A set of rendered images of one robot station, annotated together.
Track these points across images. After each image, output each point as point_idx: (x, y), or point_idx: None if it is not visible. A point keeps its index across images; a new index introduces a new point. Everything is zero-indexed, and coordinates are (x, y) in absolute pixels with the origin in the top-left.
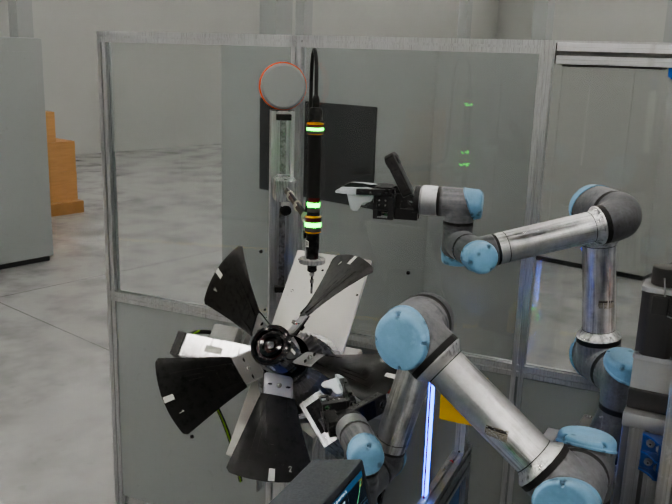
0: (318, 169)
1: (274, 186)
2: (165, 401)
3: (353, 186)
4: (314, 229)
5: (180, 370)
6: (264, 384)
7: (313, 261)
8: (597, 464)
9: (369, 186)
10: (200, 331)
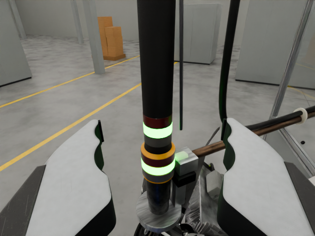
0: (146, 43)
1: None
2: (141, 189)
3: (226, 140)
4: (143, 171)
5: (145, 181)
6: None
7: (137, 213)
8: None
9: (220, 200)
10: (211, 167)
